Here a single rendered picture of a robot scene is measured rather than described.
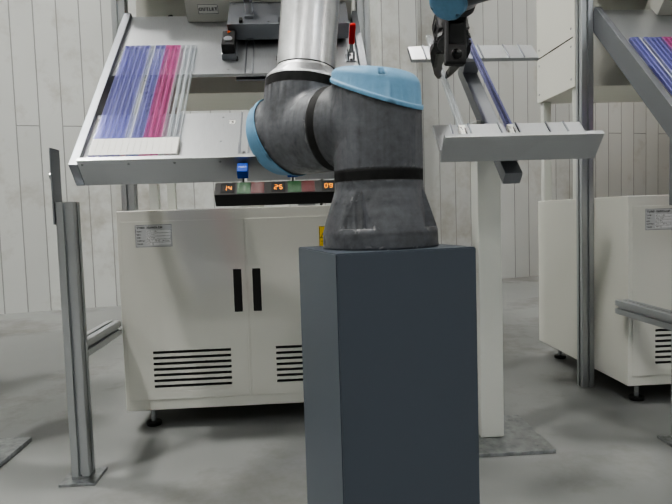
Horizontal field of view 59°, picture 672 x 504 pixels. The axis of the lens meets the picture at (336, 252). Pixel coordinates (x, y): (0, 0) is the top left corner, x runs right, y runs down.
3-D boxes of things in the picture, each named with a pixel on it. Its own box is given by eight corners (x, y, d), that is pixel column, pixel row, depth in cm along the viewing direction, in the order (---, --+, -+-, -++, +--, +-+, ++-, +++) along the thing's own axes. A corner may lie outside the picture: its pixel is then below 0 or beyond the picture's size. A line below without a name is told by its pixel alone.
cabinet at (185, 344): (375, 420, 170) (369, 203, 166) (127, 433, 166) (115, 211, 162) (354, 363, 235) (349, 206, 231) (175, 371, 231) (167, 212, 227)
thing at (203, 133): (374, 165, 137) (375, 154, 135) (83, 173, 133) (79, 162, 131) (366, 117, 150) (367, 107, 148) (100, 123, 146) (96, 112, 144)
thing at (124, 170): (374, 178, 138) (376, 153, 133) (85, 186, 134) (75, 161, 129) (374, 174, 139) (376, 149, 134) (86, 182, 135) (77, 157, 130)
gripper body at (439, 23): (461, 30, 143) (472, -14, 132) (467, 55, 139) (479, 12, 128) (429, 30, 142) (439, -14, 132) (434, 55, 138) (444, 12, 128)
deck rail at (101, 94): (85, 185, 134) (77, 164, 130) (76, 186, 134) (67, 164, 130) (135, 32, 182) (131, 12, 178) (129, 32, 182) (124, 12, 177)
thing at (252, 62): (359, 87, 164) (360, 70, 160) (116, 91, 160) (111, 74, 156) (349, 29, 186) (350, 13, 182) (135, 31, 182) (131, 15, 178)
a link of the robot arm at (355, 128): (388, 166, 69) (385, 47, 68) (305, 173, 78) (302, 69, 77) (442, 169, 78) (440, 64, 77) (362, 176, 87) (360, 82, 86)
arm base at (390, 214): (460, 246, 73) (458, 165, 72) (343, 252, 69) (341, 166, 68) (409, 241, 87) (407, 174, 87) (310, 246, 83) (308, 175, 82)
